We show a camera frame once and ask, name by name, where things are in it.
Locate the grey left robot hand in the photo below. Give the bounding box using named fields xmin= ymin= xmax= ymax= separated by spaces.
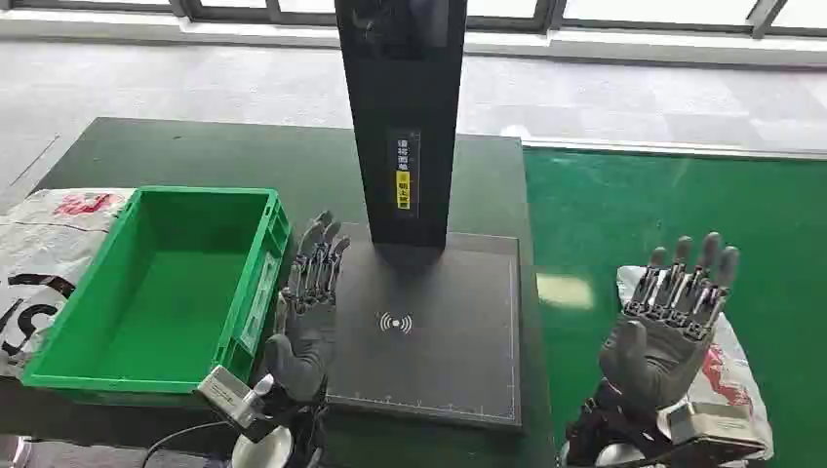
xmin=261 ymin=211 xmax=351 ymax=406

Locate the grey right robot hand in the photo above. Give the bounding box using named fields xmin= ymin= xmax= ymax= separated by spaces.
xmin=599 ymin=232 xmax=741 ymax=412

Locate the white parcel bag, red print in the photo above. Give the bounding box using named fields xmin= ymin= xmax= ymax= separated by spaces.
xmin=615 ymin=265 xmax=775 ymax=462

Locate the green plastic crate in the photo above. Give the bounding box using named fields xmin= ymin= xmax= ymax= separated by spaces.
xmin=20 ymin=185 xmax=294 ymax=397

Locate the green conveyor belt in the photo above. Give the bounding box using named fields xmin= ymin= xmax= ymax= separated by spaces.
xmin=522 ymin=146 xmax=827 ymax=468

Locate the black and yellow column label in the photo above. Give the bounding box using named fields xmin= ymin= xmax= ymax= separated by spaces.
xmin=387 ymin=129 xmax=422 ymax=221

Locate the black scanner column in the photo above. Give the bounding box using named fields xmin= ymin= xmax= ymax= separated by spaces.
xmin=334 ymin=0 xmax=468 ymax=251

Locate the white woven sack, red print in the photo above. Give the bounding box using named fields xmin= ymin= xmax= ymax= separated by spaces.
xmin=0 ymin=188 xmax=137 ymax=380

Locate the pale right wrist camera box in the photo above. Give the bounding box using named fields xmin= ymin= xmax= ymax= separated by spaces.
xmin=657 ymin=400 xmax=768 ymax=464

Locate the black cable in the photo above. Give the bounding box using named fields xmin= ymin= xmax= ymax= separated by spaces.
xmin=140 ymin=420 xmax=235 ymax=468

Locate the dark window frame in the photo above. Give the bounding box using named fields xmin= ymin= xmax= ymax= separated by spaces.
xmin=0 ymin=0 xmax=827 ymax=40

